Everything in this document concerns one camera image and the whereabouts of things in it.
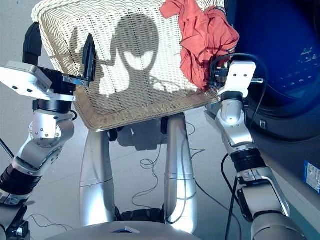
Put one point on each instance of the pale woven laundry basket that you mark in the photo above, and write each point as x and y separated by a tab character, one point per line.
100	115

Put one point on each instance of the black robot waist block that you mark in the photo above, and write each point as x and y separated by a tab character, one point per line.
140	214

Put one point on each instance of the orange red garment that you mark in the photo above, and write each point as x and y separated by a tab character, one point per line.
200	37

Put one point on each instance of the silver robot leg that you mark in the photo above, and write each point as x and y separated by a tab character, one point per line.
97	187
180	175

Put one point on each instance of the silver robot torso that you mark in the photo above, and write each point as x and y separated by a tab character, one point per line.
125	232

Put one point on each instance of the blue energy label sticker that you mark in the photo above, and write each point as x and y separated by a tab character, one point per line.
312	177

